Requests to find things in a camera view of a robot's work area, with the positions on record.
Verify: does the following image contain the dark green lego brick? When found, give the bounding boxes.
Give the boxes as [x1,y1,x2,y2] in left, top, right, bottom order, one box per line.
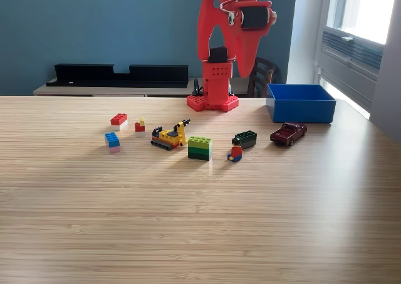
[234,129,258,149]

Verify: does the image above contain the green lego brick stack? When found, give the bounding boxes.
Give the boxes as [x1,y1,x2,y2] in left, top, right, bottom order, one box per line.
[187,135,213,162]

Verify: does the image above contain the yellow toy digger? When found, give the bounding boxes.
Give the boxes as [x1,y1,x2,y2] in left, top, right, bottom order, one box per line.
[150,118,191,152]

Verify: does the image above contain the blue pink lego brick stack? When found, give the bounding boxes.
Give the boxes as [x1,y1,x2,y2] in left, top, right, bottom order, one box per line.
[104,132,121,154]

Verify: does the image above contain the blue plastic bin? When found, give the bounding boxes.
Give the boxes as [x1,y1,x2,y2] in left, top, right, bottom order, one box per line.
[266,83,337,124]

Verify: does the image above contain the small red yellow lego piece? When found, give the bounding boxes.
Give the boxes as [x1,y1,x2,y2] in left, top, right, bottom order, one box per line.
[134,116,146,138]

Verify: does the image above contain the red white lego brick stack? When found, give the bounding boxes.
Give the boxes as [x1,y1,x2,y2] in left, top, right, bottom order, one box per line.
[110,113,128,132]

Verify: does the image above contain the dark wooden chair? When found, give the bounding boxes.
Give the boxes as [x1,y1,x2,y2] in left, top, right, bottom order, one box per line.
[246,56,279,98]

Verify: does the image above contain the black table clamp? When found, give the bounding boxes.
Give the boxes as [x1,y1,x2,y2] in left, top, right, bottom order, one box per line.
[191,78,204,97]

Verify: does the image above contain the dark red toy car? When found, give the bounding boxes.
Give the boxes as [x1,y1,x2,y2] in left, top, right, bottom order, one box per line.
[269,122,308,147]

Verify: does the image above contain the grey window vent unit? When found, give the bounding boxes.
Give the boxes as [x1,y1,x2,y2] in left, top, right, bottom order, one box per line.
[316,26,385,111]

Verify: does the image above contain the toy figure red shirt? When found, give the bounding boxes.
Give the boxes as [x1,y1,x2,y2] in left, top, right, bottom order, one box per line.
[227,137,244,163]

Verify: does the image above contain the bright window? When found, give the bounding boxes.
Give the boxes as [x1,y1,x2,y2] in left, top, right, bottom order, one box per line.
[325,0,398,46]

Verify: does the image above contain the black shelf unit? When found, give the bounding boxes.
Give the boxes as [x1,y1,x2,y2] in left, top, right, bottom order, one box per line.
[46,63,190,89]

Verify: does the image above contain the pale wooden sideboard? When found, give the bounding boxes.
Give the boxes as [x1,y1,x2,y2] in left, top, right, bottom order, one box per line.
[33,76,261,98]

